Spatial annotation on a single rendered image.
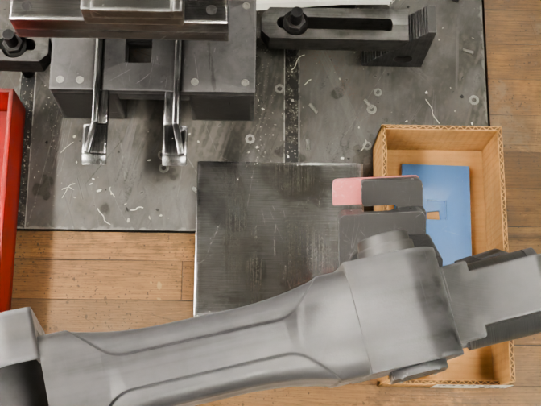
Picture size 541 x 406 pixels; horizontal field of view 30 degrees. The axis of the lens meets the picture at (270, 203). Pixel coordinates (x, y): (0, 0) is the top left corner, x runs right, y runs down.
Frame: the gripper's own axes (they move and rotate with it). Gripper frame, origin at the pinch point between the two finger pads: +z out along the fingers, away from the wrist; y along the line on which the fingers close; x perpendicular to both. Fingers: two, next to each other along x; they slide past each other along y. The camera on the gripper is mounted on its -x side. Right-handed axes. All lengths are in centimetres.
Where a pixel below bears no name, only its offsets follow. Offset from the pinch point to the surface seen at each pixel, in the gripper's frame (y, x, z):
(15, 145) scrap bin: 5.1, 33.2, 19.3
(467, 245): -6.8, -12.0, 16.0
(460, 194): -2.2, -11.7, 18.8
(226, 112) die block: 6.9, 11.9, 21.9
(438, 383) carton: -17.6, -7.4, 7.2
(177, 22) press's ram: 18.6, 14.9, 1.4
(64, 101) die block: 9.2, 27.9, 19.9
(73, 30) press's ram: 17.9, 23.9, 5.6
